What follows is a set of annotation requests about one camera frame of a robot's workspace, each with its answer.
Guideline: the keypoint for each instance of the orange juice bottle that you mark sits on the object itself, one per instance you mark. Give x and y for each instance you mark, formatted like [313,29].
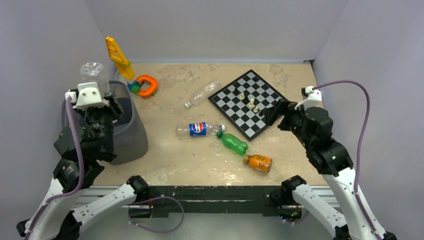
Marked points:
[258,162]

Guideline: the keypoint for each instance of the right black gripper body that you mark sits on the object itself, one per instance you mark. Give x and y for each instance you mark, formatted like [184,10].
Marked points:
[292,118]

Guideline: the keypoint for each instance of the yellow toy ladder piece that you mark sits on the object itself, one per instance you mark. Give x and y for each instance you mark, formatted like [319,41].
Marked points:
[116,55]

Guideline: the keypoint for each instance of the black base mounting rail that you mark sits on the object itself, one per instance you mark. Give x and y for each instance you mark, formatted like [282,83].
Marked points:
[266,200]

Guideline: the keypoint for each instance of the black chess piece middle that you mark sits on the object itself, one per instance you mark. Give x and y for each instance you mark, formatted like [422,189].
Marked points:
[246,100]

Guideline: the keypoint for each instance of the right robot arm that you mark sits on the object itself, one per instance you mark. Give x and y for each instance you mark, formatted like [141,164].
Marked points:
[313,128]

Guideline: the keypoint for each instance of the pepsi labelled clear bottle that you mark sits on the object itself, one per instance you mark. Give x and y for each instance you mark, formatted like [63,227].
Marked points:
[198,130]

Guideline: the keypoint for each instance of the orange ring toy with blocks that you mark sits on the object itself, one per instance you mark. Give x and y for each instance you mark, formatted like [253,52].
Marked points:
[144,86]

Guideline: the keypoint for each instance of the black chess piece far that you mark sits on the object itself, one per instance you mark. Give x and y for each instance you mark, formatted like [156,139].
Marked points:
[236,92]

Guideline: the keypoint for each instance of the black chess piece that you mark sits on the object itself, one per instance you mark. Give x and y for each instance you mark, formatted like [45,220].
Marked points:
[236,92]
[246,100]

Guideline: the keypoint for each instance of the green plastic bottle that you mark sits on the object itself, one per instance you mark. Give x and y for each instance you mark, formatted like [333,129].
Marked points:
[233,143]

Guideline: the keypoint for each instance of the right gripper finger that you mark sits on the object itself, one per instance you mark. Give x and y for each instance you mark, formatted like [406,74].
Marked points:
[271,115]
[283,105]

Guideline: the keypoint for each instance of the white chess queen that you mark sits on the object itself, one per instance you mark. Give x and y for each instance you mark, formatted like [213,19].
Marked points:
[251,103]

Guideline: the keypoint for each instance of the large clear plastic bottle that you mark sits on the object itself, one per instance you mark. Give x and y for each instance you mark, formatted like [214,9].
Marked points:
[96,72]

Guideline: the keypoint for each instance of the grey mesh waste bin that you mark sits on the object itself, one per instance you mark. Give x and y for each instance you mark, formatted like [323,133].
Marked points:
[128,141]

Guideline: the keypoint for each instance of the black and white chessboard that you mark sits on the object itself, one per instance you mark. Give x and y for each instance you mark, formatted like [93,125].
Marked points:
[248,123]

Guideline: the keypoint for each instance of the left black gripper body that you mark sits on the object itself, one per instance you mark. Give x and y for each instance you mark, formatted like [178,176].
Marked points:
[102,119]

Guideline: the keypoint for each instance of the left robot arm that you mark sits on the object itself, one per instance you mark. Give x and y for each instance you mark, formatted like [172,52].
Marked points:
[72,176]

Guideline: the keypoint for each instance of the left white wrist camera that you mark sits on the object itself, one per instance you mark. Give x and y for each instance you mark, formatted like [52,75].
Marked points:
[87,95]

